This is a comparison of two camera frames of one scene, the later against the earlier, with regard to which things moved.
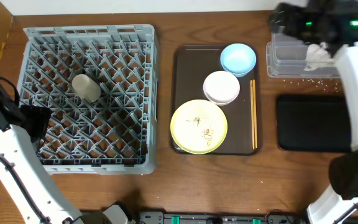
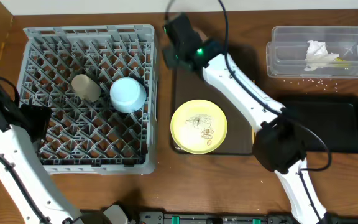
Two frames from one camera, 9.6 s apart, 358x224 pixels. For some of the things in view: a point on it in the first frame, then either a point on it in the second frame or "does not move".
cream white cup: (86, 88) does not move
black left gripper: (38, 121) does not move
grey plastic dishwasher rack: (100, 84) does not move
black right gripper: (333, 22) → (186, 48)
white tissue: (317, 56) does not move
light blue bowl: (238, 58) → (127, 94)
